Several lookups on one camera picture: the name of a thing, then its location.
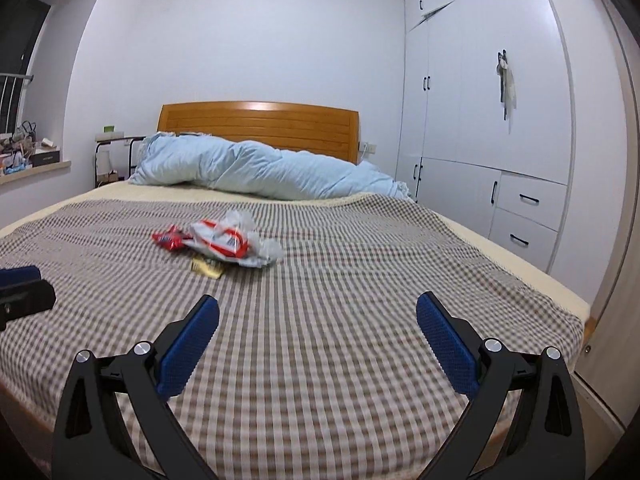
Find black metal side rack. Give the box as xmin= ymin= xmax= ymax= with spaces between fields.
xmin=93 ymin=125 xmax=144 ymax=188

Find small gold foil packet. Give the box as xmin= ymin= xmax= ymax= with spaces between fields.
xmin=191 ymin=256 xmax=226 ymax=280

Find white built-in wardrobe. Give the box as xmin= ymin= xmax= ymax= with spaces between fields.
xmin=396 ymin=0 xmax=573 ymax=270

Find light blue duvet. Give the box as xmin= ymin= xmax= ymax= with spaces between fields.
xmin=129 ymin=132 xmax=409 ymax=200

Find wooden window sill shelf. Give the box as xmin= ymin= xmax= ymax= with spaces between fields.
xmin=0 ymin=160 xmax=72 ymax=185

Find red blue snack wrapper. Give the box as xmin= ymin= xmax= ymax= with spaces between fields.
xmin=151 ymin=226 xmax=193 ymax=252

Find brown checkered bedspread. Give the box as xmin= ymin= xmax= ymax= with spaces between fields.
xmin=1 ymin=195 xmax=586 ymax=479

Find red white snack wrapper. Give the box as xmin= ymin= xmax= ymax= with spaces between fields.
xmin=183 ymin=209 xmax=284 ymax=269

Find bag hanging on wardrobe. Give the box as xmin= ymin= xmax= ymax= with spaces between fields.
xmin=496 ymin=50 xmax=516 ymax=120

